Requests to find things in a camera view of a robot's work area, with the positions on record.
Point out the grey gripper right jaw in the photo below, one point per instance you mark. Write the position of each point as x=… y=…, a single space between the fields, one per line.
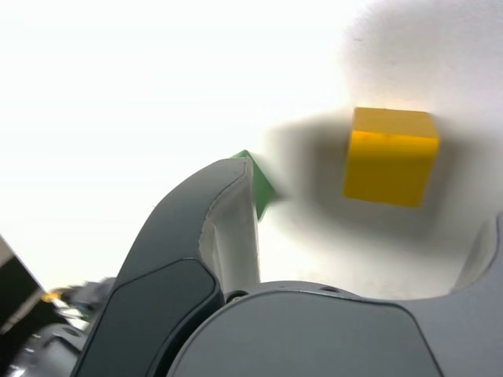
x=314 y=337

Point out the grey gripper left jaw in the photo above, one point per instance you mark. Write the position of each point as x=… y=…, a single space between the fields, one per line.
x=173 y=243

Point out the green cube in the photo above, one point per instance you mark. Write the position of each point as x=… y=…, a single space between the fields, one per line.
x=263 y=188

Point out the yellow cube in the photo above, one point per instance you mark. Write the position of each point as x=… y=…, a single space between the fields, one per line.
x=389 y=165

